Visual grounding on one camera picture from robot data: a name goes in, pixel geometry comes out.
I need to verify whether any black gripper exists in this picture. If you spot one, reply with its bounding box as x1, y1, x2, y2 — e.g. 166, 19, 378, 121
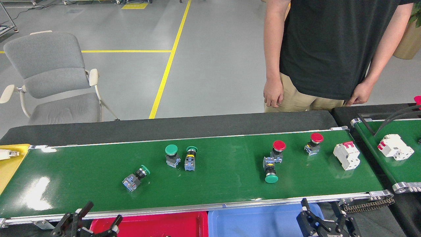
51, 201, 123, 237
297, 198, 360, 237

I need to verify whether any white circuit breaker red toggle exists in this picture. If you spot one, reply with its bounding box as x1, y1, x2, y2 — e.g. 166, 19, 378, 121
333, 141, 361, 171
377, 134, 415, 161

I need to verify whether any red plastic tray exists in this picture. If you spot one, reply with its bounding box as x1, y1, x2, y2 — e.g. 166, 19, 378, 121
89, 211, 209, 237

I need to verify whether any blue plastic tray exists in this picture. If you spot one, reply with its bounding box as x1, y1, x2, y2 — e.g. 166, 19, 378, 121
208, 203, 324, 237

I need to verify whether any yellow plastic tray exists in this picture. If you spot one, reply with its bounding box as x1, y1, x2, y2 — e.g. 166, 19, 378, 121
0, 144, 31, 195

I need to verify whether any short green conveyor belt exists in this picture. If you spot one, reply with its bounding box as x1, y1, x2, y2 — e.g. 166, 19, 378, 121
350, 118, 421, 194

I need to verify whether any long green conveyor belt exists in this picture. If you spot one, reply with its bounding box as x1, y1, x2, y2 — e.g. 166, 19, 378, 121
0, 128, 395, 227

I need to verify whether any person's left hand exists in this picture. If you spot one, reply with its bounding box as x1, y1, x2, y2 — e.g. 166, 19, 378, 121
345, 81, 375, 106

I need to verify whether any person's right hand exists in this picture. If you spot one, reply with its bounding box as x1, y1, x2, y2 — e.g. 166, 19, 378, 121
263, 78, 284, 108

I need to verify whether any white light bulb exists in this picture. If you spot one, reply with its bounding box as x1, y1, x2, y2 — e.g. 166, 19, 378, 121
0, 149, 21, 161

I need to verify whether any green button yellow collar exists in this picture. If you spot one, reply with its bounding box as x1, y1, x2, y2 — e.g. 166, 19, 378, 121
184, 146, 199, 171

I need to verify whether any black cloth covered table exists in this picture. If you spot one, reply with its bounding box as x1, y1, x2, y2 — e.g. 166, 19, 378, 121
0, 110, 339, 148
331, 103, 421, 119

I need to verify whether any grey office chair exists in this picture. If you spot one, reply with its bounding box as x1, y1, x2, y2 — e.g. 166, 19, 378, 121
0, 31, 119, 125

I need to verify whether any person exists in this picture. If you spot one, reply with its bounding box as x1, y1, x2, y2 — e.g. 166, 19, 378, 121
263, 0, 415, 112

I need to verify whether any potted plant tan pot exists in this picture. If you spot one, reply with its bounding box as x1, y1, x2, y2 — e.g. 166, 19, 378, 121
393, 2, 421, 60

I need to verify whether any metal rack cart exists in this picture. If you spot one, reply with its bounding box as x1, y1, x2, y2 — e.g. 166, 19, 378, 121
0, 2, 18, 36

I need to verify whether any white metal rack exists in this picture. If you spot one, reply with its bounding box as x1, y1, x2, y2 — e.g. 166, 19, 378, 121
62, 0, 120, 5

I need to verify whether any black drive chain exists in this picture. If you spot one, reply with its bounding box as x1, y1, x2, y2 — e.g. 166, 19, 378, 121
342, 197, 395, 213

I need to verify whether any black guide frame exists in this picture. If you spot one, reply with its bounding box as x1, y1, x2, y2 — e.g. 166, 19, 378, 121
357, 113, 421, 136

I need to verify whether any black cable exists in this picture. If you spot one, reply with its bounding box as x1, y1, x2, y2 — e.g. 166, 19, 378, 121
375, 105, 421, 135

